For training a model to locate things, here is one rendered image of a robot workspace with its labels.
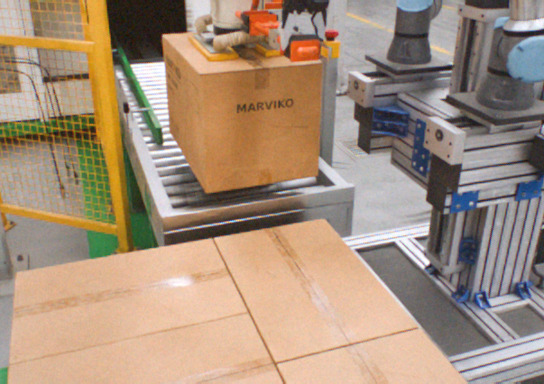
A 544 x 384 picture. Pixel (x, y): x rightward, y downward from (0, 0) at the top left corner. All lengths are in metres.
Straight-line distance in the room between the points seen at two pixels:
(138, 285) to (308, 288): 0.48
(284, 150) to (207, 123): 0.29
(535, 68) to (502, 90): 0.18
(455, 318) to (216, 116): 1.10
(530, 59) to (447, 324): 1.03
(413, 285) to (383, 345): 0.83
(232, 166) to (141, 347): 0.67
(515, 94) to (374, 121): 0.54
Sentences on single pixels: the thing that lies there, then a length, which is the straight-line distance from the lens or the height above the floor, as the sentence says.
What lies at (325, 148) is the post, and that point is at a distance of 2.65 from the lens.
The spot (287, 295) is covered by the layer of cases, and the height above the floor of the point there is 0.54.
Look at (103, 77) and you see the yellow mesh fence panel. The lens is 2.51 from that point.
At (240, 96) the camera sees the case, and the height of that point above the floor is 0.99.
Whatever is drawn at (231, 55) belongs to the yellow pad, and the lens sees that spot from 1.89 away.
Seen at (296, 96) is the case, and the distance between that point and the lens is 1.86.
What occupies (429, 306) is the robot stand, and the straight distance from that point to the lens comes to 2.22.
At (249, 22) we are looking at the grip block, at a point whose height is 1.21.
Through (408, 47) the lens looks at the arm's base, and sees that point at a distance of 2.04.
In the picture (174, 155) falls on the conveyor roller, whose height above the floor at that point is 0.53.
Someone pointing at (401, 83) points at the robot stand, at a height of 0.98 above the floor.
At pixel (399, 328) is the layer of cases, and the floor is 0.54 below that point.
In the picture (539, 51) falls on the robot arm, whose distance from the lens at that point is 1.49.
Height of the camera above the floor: 1.54
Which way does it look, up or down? 26 degrees down
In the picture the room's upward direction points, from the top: straight up
